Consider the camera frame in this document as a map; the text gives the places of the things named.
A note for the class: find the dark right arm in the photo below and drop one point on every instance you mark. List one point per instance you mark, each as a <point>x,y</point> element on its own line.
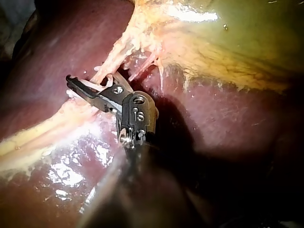
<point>142,190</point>

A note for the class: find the right arm instrument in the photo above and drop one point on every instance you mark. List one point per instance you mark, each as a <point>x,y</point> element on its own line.
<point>139,118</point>

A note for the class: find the pale fatty tissue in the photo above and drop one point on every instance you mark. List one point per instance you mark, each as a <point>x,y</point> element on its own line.
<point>9,152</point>

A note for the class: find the white clip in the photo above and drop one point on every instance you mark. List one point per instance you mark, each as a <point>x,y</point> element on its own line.
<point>91,85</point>
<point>70,93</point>

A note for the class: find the gallbladder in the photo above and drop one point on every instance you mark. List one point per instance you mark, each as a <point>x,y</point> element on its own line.
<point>237,42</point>

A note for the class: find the dark red liver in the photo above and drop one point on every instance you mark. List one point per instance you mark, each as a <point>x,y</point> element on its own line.
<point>59,47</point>

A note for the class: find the right arm instrument jaw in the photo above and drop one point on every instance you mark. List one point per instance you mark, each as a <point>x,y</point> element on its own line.
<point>123,82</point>
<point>83,89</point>

